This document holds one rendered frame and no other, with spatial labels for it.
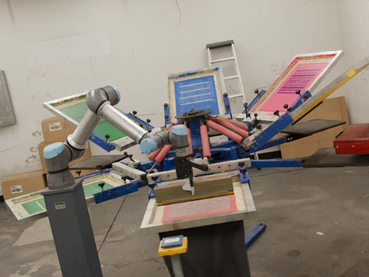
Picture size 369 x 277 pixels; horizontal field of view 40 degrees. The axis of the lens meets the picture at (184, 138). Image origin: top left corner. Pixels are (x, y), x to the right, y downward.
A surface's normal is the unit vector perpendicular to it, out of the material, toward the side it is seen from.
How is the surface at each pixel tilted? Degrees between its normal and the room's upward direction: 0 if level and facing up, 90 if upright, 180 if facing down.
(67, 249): 90
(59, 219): 90
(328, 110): 82
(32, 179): 88
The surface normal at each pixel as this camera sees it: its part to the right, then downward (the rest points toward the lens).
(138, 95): -0.04, 0.20
